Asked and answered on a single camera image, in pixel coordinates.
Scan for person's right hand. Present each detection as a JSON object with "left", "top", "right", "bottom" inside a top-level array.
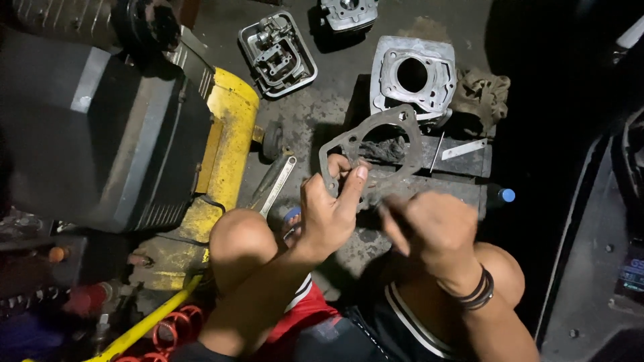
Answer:
[{"left": 378, "top": 190, "right": 480, "bottom": 284}]

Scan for person's left hand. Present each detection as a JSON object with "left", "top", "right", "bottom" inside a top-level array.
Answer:
[{"left": 291, "top": 154, "right": 370, "bottom": 260}]

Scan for grey engine gasket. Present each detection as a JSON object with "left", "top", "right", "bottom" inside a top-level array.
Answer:
[{"left": 318, "top": 105, "right": 424, "bottom": 200}]

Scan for black greasy rag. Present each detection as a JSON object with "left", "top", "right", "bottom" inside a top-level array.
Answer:
[{"left": 358, "top": 137, "right": 407, "bottom": 165}]

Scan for thin metal rod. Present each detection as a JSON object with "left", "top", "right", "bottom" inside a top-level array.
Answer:
[{"left": 430, "top": 132, "right": 445, "bottom": 174}]

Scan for flat metal scraper blade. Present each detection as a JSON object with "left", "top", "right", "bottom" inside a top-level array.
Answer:
[{"left": 441, "top": 139, "right": 489, "bottom": 162}]

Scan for blue sandal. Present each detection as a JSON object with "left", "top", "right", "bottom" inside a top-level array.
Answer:
[{"left": 282, "top": 205, "right": 304, "bottom": 249}]

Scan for dark bottle with blue cap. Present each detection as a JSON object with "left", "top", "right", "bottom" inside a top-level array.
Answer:
[{"left": 485, "top": 184, "right": 516, "bottom": 209}]

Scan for black wrist bands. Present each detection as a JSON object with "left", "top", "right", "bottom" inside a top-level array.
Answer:
[{"left": 437, "top": 264, "right": 495, "bottom": 311}]

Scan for red and black shorts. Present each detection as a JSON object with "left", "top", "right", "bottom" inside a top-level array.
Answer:
[{"left": 252, "top": 274, "right": 469, "bottom": 362}]

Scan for silver combination wrench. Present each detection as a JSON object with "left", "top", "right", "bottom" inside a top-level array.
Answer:
[{"left": 259, "top": 156, "right": 298, "bottom": 220}]

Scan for small black compressor wheel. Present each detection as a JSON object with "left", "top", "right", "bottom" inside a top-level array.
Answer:
[{"left": 262, "top": 124, "right": 284, "bottom": 162}]

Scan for silver engine cylinder block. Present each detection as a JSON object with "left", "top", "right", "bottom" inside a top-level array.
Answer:
[{"left": 370, "top": 35, "right": 458, "bottom": 124}]

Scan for dirty beige rag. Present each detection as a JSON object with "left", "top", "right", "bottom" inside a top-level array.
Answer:
[{"left": 449, "top": 68, "right": 511, "bottom": 135}]

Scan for yellow air compressor tank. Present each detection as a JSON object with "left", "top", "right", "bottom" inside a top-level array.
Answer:
[{"left": 128, "top": 66, "right": 260, "bottom": 291}]

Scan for black motorcycle body panel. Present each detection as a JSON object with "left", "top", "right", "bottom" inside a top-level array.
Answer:
[{"left": 534, "top": 15, "right": 644, "bottom": 362}]

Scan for silver cylinder head cover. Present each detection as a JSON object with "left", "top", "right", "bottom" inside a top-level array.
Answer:
[{"left": 238, "top": 10, "right": 319, "bottom": 99}]

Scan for silver cylinder head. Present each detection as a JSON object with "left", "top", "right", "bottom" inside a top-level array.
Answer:
[{"left": 319, "top": 0, "right": 379, "bottom": 34}]

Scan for red compressor valve fitting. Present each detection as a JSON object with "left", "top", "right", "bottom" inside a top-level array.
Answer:
[{"left": 63, "top": 282, "right": 137, "bottom": 317}]

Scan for dark handled tool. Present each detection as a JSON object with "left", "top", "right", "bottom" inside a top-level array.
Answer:
[{"left": 250, "top": 151, "right": 292, "bottom": 209}]

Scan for red coiled hose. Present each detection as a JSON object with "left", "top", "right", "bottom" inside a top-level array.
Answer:
[{"left": 115, "top": 305, "right": 204, "bottom": 362}]

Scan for yellow air hose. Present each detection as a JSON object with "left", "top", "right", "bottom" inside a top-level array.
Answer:
[{"left": 20, "top": 274, "right": 204, "bottom": 362}]

